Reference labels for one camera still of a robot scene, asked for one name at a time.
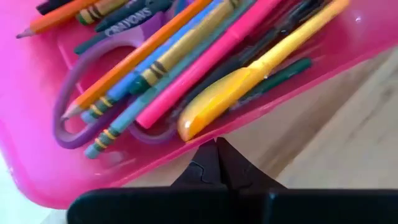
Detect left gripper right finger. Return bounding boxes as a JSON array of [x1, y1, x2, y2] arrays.
[[217, 137, 285, 189]]

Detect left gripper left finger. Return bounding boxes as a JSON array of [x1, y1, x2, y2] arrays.
[[170, 139, 226, 187]]

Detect yellow highlighter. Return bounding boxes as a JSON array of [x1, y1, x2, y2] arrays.
[[177, 0, 351, 143]]

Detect teal pencil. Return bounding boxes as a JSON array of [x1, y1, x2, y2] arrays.
[[83, 0, 257, 160]]

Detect pink highlighter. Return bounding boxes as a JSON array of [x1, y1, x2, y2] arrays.
[[136, 0, 282, 129]]

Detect light blue pencil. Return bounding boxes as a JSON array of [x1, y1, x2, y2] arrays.
[[80, 0, 226, 124]]

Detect orange pencil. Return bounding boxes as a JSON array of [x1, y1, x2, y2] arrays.
[[60, 0, 214, 121], [15, 0, 102, 40]]

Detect purple-handled scissors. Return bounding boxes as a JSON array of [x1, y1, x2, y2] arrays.
[[52, 12, 180, 150]]

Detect black pen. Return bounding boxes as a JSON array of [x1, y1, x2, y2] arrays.
[[169, 0, 330, 121]]

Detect pink plastic supply box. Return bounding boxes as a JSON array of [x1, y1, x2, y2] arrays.
[[0, 0, 398, 210]]

